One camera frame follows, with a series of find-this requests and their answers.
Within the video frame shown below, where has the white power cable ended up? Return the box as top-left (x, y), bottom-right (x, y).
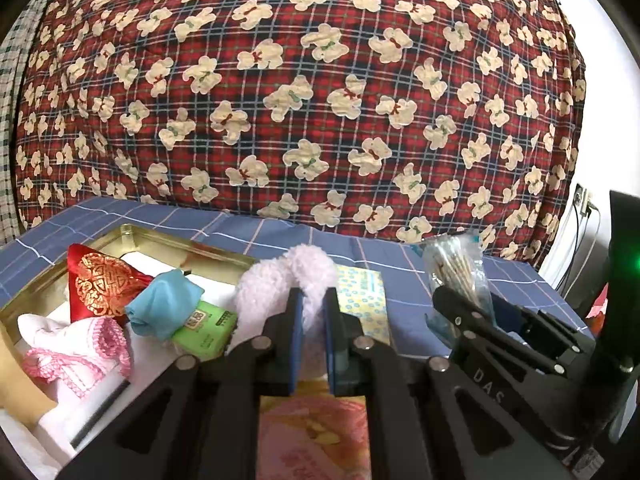
top-left (570, 205), bottom-right (601, 301)

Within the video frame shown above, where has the gold rectangular tin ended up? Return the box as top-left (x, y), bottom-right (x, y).
top-left (0, 224), bottom-right (261, 461)

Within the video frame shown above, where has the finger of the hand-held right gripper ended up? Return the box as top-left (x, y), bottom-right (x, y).
top-left (431, 285), bottom-right (501, 357)
top-left (492, 292), bottom-right (598, 377)

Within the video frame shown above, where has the teal cloth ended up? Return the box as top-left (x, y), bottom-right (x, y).
top-left (124, 269), bottom-right (205, 338)

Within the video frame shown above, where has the white cloth pink crochet edge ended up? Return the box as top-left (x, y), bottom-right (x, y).
top-left (17, 312), bottom-right (133, 400)

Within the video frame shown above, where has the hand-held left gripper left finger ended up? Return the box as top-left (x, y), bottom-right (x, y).
top-left (57, 287), bottom-right (303, 480)

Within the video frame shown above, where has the pink fluffy puff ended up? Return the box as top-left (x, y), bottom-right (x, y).
top-left (227, 244), bottom-right (340, 386)

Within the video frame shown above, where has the red gold-print drawstring pouch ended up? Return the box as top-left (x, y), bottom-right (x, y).
top-left (67, 243), bottom-right (151, 326)

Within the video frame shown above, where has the white foam tin liner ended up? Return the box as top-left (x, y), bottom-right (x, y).
top-left (0, 252), bottom-right (241, 480)

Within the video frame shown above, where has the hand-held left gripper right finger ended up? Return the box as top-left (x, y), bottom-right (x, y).
top-left (324, 287), bottom-right (571, 480)

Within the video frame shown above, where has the red plaid bear-print blanket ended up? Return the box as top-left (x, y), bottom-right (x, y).
top-left (12, 0), bottom-right (587, 268)

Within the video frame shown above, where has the green checked cloth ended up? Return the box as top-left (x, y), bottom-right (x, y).
top-left (0, 0), bottom-right (56, 246)

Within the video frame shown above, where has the dotted tissue box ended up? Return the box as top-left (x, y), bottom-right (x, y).
top-left (334, 264), bottom-right (392, 346)

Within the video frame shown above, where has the white and black sponge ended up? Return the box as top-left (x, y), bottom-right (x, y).
top-left (40, 380), bottom-right (131, 453)

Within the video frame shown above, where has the cotton swab bag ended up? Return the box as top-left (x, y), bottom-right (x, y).
top-left (422, 230), bottom-right (493, 341)

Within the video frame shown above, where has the green tissue packet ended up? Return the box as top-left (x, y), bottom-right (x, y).
top-left (170, 300), bottom-right (238, 361)

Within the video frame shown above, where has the round gold tin pink lid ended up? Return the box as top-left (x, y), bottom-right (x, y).
top-left (257, 380), bottom-right (373, 480)

